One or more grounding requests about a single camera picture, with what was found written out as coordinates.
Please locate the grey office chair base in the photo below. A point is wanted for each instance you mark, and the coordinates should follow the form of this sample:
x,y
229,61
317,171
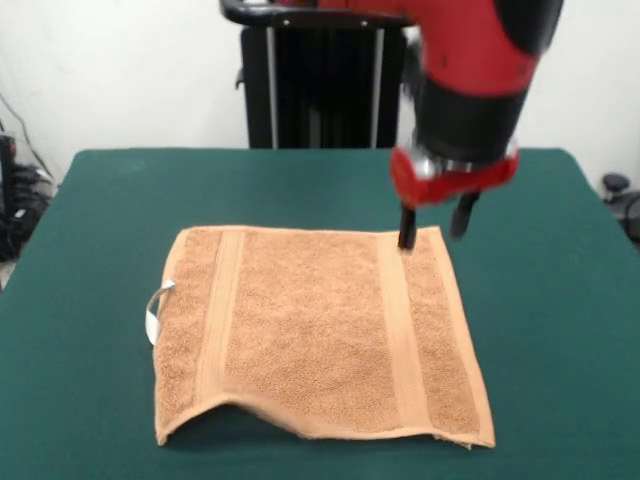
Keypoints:
x,y
616,182

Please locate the orange terry towel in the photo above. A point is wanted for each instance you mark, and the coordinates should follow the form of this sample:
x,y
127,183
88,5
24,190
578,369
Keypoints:
x,y
310,325

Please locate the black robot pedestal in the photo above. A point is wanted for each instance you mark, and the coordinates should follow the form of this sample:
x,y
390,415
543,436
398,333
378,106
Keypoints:
x,y
325,100

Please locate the dark green table cloth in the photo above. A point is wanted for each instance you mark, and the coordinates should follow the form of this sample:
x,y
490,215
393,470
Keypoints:
x,y
100,350

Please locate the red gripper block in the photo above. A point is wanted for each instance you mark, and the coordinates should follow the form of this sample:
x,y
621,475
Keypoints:
x,y
450,187

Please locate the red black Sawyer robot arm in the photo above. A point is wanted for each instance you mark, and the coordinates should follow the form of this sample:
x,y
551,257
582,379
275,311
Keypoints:
x,y
475,75

